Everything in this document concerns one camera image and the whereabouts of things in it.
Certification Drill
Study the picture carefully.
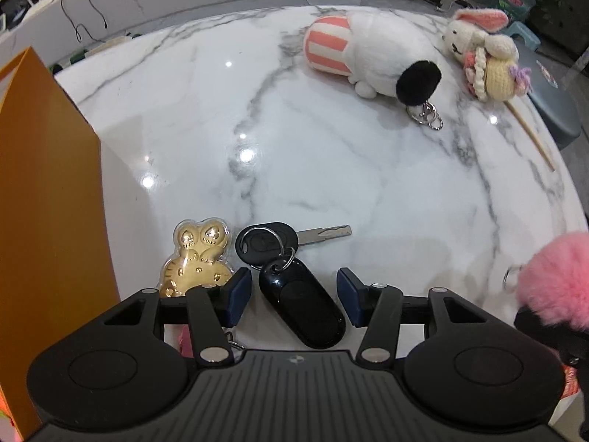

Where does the pink tag keychain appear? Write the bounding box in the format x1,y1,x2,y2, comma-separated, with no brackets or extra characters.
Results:
177,325,194,359

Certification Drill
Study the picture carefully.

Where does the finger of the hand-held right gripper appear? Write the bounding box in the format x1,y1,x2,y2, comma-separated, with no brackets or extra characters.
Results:
514,306,589,369

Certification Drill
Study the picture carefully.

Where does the dark cabinet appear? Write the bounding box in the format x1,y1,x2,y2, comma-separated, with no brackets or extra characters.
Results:
529,0,589,60

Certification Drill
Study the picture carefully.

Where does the black key fob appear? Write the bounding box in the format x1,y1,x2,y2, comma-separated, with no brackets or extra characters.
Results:
258,256,347,351

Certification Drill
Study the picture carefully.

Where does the white plush pink striped hat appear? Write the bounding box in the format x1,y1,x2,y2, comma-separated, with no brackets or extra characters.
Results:
302,13,445,130

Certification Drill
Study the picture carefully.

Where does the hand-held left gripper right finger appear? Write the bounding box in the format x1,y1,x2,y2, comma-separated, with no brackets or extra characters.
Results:
337,268,495,368

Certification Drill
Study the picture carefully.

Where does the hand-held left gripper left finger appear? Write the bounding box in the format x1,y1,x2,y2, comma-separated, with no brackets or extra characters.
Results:
103,268,253,366

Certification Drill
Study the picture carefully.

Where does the small blue plastic stool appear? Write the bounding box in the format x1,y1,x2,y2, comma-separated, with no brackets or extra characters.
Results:
501,21,544,52

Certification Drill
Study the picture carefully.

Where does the black power cable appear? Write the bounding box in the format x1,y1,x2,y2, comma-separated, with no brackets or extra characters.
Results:
60,0,109,43

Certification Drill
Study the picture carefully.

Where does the orange cardboard box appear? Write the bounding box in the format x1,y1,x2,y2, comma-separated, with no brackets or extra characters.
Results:
0,46,121,442

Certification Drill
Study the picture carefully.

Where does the black car key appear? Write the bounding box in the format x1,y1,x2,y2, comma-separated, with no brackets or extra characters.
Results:
236,222,353,265

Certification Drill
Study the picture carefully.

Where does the crochet bunny doll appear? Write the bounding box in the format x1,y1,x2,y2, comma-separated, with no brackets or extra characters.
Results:
442,7,557,172

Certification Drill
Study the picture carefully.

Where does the gold bear charm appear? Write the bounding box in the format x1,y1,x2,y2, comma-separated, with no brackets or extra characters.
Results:
159,218,236,299

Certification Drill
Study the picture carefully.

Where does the white marble desktop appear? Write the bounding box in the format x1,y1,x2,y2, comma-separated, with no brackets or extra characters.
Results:
53,6,589,364

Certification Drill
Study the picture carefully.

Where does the pink green pompom keychain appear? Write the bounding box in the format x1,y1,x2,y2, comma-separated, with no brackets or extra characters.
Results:
504,232,589,327

